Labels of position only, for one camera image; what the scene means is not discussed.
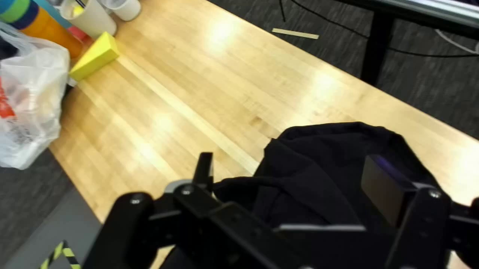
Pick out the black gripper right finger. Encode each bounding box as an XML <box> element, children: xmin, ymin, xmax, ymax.
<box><xmin>360</xmin><ymin>156</ymin><xmax>479</xmax><ymax>269</ymax></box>

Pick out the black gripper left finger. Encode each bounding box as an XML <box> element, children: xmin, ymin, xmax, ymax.
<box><xmin>82</xmin><ymin>153</ymin><xmax>317</xmax><ymax>269</ymax></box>

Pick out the black graphic t-shirt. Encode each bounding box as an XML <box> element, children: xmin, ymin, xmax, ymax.
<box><xmin>214</xmin><ymin>123</ymin><xmax>435</xmax><ymax>269</ymax></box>

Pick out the yellow foam wedge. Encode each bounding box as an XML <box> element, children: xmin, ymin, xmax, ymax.
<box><xmin>70</xmin><ymin>32</ymin><xmax>119</xmax><ymax>83</ymax></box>

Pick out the black metal table leg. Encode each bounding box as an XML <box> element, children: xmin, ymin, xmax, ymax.
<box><xmin>360</xmin><ymin>13</ymin><xmax>395</xmax><ymax>86</ymax></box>

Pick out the clear plastic bag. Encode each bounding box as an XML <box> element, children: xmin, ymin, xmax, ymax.
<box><xmin>0</xmin><ymin>23</ymin><xmax>70</xmax><ymax>171</ymax></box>

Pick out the white paper cup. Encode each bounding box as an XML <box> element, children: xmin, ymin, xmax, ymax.
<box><xmin>60</xmin><ymin>0</ymin><xmax>116</xmax><ymax>39</ymax></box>

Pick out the stack of coloured cups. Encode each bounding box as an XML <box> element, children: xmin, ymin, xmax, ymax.
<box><xmin>0</xmin><ymin>0</ymin><xmax>86</xmax><ymax>63</ymax></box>

